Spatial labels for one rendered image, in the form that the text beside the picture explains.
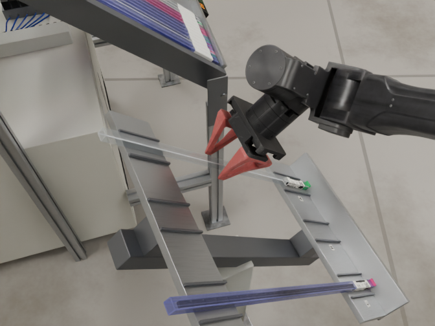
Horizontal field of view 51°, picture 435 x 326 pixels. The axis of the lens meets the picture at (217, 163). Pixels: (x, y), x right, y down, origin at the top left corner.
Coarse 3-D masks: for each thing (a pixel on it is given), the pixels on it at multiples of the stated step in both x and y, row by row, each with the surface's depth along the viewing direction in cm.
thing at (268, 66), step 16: (272, 48) 55; (256, 64) 56; (272, 64) 54; (288, 64) 53; (304, 64) 54; (336, 64) 58; (256, 80) 55; (272, 80) 54; (288, 80) 53; (304, 80) 55; (320, 80) 57; (272, 96) 58; (288, 96) 58; (304, 96) 56; (320, 96) 59; (320, 112) 60; (320, 128) 58; (336, 128) 57
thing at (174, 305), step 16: (272, 288) 56; (288, 288) 59; (304, 288) 62; (320, 288) 65; (336, 288) 69; (352, 288) 73; (368, 288) 79; (176, 304) 42; (192, 304) 44; (208, 304) 46; (224, 304) 47; (240, 304) 50
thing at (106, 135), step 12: (108, 132) 54; (120, 132) 56; (120, 144) 55; (132, 144) 56; (144, 144) 58; (156, 144) 60; (168, 156) 62; (180, 156) 63; (192, 156) 65; (204, 156) 67; (216, 168) 70; (276, 180) 82; (288, 180) 85
